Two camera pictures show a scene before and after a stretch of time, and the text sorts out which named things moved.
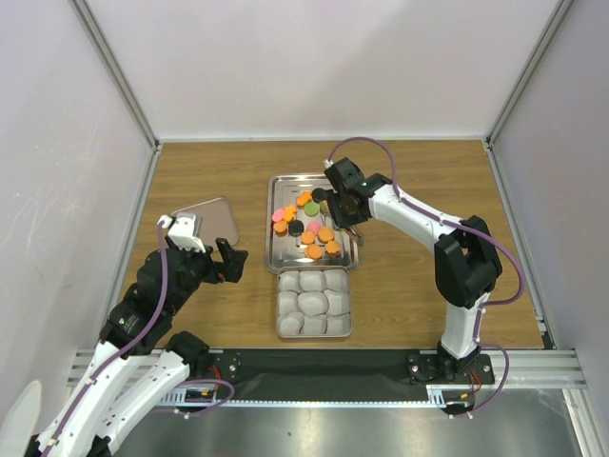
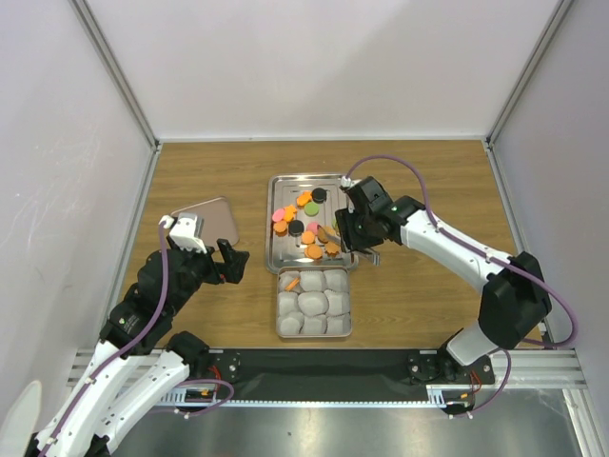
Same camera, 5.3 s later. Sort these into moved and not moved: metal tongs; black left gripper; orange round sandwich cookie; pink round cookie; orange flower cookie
Moved: orange round sandwich cookie; metal tongs
Not moved: orange flower cookie; pink round cookie; black left gripper
